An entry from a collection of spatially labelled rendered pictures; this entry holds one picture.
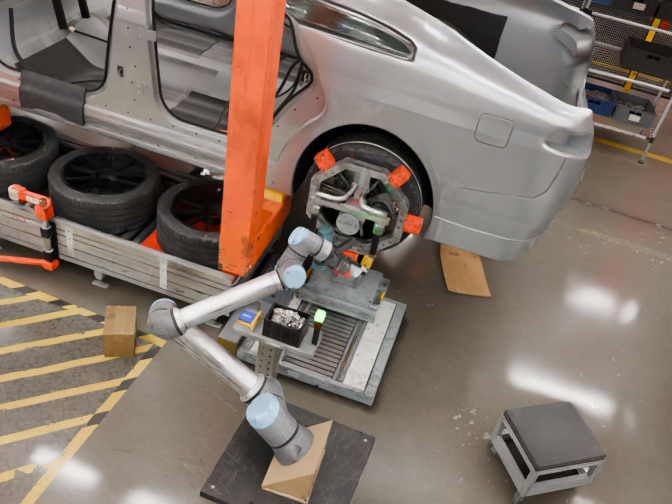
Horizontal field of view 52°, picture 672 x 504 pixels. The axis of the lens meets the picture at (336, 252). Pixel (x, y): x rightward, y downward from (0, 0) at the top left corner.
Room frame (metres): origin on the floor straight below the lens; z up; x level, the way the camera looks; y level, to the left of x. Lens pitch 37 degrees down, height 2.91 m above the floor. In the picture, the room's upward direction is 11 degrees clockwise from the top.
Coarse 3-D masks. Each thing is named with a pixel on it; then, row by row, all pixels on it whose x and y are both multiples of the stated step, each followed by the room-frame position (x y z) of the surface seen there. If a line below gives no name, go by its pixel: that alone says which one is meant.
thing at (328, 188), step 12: (324, 180) 3.30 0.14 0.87; (348, 180) 3.23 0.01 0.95; (324, 192) 3.31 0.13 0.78; (336, 192) 3.22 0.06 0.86; (372, 204) 3.18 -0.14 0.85; (324, 216) 3.21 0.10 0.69; (336, 216) 3.29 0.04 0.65; (396, 216) 3.16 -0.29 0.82; (336, 228) 3.20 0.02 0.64; (360, 228) 3.19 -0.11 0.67; (372, 228) 3.28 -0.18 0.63; (360, 240) 3.17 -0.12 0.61
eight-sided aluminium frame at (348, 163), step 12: (336, 168) 3.12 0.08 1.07; (348, 168) 3.11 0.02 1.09; (360, 168) 3.10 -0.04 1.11; (372, 168) 3.13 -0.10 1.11; (384, 168) 3.13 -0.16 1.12; (312, 180) 3.14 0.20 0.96; (384, 180) 3.07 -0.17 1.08; (312, 192) 3.14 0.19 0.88; (396, 192) 3.06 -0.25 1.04; (408, 204) 3.08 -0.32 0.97; (396, 228) 3.05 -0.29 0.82; (336, 240) 3.11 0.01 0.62; (384, 240) 3.06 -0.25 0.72; (396, 240) 3.04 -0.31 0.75; (360, 252) 3.08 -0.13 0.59
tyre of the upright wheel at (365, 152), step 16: (336, 144) 3.31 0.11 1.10; (352, 144) 3.24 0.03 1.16; (368, 144) 3.24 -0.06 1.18; (384, 144) 3.28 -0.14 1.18; (400, 144) 3.35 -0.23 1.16; (336, 160) 3.21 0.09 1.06; (368, 160) 3.18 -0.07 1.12; (384, 160) 3.16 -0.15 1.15; (400, 160) 3.21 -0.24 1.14; (416, 160) 3.34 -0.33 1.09; (416, 176) 3.23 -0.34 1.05; (304, 192) 3.24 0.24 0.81; (416, 192) 3.13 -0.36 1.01; (416, 208) 3.12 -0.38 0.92; (400, 240) 3.13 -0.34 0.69
